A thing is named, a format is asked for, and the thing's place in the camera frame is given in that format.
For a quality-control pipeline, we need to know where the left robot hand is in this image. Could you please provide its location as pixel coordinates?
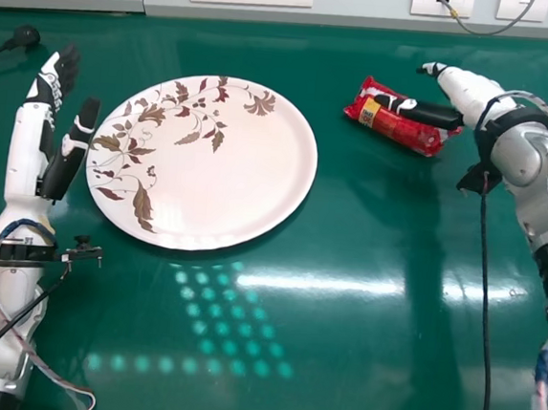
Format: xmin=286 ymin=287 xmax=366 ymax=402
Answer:
xmin=0 ymin=37 xmax=107 ymax=275

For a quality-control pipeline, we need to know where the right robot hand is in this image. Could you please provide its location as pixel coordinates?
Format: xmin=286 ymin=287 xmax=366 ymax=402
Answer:
xmin=370 ymin=55 xmax=548 ymax=140

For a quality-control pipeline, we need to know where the red biscuit packet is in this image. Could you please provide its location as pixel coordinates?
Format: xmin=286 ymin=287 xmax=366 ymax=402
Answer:
xmin=340 ymin=74 xmax=468 ymax=161

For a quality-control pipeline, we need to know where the white socket plate with slot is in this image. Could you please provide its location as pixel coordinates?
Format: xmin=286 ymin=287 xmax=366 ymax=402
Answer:
xmin=409 ymin=0 xmax=474 ymax=21

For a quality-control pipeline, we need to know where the plate with brown leaf pattern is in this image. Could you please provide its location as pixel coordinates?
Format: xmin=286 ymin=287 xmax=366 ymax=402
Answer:
xmin=77 ymin=64 xmax=325 ymax=263

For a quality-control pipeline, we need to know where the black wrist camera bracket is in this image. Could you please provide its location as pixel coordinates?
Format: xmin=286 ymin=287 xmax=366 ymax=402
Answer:
xmin=455 ymin=159 xmax=503 ymax=198
xmin=59 ymin=231 xmax=107 ymax=272

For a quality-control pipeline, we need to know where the black plug with cable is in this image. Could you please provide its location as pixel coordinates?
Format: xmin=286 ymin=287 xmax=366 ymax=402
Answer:
xmin=0 ymin=22 xmax=44 ymax=71

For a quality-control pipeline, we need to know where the black camera cable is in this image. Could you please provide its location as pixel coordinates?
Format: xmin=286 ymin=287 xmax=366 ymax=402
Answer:
xmin=461 ymin=169 xmax=511 ymax=410
xmin=0 ymin=255 xmax=74 ymax=392

